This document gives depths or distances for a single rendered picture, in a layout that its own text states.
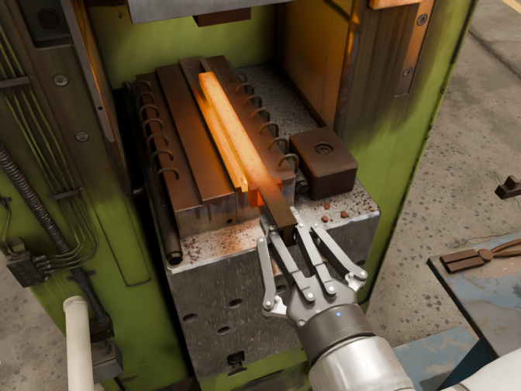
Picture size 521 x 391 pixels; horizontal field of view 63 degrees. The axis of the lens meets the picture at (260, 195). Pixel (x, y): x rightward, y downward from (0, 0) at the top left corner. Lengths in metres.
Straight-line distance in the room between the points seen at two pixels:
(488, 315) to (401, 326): 0.75
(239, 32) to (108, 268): 0.61
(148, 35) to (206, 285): 0.57
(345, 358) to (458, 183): 1.92
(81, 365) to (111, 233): 0.26
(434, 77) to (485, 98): 2.05
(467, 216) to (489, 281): 1.12
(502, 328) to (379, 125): 0.47
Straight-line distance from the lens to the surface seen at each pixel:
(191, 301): 0.75
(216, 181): 0.68
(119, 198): 0.82
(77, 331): 0.99
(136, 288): 1.04
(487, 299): 1.02
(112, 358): 1.20
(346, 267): 0.51
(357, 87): 0.83
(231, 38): 1.07
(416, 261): 1.90
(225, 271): 0.71
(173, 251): 0.66
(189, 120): 0.81
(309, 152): 0.75
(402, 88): 0.90
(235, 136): 0.68
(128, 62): 1.04
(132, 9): 0.48
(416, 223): 2.03
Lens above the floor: 1.46
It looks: 46 degrees down
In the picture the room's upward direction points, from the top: straight up
